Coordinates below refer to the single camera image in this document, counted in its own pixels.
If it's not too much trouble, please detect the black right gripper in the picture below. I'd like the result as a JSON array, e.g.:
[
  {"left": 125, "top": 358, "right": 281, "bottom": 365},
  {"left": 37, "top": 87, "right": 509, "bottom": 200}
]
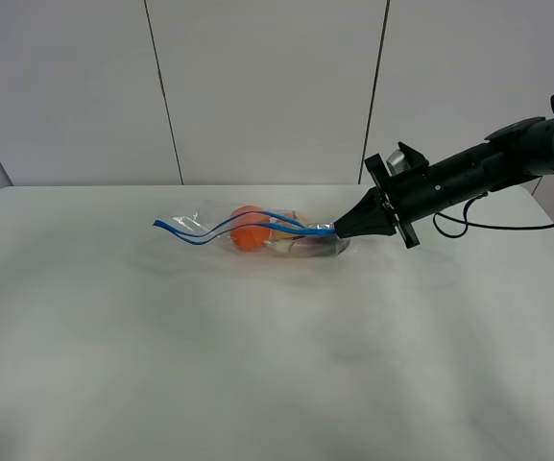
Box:
[{"left": 333, "top": 141, "right": 430, "bottom": 249}]

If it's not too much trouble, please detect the clear zip bag blue seal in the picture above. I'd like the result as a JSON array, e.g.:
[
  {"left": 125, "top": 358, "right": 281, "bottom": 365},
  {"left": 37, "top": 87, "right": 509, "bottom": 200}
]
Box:
[{"left": 153, "top": 205, "right": 350, "bottom": 258}]

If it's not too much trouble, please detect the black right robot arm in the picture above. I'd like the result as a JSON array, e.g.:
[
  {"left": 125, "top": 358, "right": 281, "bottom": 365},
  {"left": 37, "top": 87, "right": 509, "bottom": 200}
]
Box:
[{"left": 334, "top": 95, "right": 554, "bottom": 248}]

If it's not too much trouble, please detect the purple eggplant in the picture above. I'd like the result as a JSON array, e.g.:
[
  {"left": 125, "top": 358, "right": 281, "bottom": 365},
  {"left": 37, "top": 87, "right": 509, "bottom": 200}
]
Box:
[{"left": 263, "top": 237, "right": 350, "bottom": 258}]

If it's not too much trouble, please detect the yellow pear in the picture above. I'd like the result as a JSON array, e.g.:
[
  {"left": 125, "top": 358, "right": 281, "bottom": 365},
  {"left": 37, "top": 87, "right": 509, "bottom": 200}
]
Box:
[{"left": 270, "top": 211, "right": 311, "bottom": 241}]

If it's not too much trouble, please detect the orange fruit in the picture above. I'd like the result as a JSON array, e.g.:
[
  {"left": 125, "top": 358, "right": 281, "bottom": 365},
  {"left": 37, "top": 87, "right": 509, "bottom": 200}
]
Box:
[{"left": 229, "top": 206, "right": 271, "bottom": 252}]

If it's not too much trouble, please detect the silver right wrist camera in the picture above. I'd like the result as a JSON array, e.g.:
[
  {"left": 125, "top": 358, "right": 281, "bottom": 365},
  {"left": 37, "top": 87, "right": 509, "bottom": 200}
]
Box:
[{"left": 386, "top": 149, "right": 410, "bottom": 177}]

